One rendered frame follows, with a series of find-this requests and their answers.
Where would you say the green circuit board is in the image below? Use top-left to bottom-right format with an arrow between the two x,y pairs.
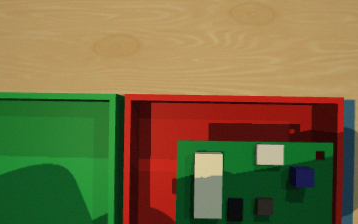
176,140 -> 333,224

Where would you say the red bin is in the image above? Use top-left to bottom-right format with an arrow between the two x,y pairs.
123,94 -> 344,224

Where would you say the green bin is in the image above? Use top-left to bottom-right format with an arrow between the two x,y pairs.
0,92 -> 125,224

